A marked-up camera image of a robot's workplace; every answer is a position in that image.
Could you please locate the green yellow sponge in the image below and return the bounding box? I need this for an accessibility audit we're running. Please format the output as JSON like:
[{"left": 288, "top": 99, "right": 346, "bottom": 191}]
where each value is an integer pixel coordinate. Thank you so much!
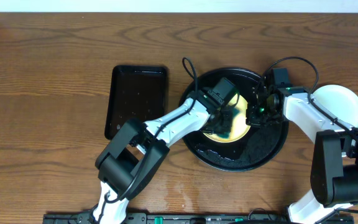
[{"left": 214, "top": 108, "right": 240, "bottom": 138}]

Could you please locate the yellow plate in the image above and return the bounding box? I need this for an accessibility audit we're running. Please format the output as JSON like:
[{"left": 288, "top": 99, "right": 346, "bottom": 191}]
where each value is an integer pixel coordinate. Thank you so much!
[{"left": 201, "top": 93, "right": 250, "bottom": 143}]

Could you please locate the black rectangular tray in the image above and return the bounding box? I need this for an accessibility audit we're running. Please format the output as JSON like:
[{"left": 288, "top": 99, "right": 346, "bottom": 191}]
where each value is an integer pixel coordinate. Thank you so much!
[{"left": 104, "top": 65, "right": 168, "bottom": 140}]

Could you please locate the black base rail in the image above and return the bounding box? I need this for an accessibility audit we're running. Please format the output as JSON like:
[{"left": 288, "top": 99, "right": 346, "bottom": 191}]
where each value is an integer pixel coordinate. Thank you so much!
[{"left": 42, "top": 212, "right": 356, "bottom": 224}]

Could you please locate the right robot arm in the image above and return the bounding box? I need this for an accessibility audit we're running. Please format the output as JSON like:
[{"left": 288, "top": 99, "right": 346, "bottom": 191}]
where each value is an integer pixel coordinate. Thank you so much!
[{"left": 246, "top": 87, "right": 358, "bottom": 223}]

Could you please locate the black round tray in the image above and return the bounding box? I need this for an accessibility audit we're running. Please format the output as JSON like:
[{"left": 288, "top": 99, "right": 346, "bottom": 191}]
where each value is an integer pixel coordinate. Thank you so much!
[{"left": 183, "top": 68, "right": 289, "bottom": 172}]

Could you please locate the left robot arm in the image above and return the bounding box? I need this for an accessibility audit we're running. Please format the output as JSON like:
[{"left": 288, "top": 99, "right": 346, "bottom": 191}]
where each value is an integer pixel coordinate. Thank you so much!
[{"left": 92, "top": 90, "right": 239, "bottom": 223}]

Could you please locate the light green plate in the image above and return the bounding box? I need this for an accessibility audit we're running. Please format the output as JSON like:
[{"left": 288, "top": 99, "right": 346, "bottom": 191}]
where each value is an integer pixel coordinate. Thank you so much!
[{"left": 313, "top": 85, "right": 358, "bottom": 128}]

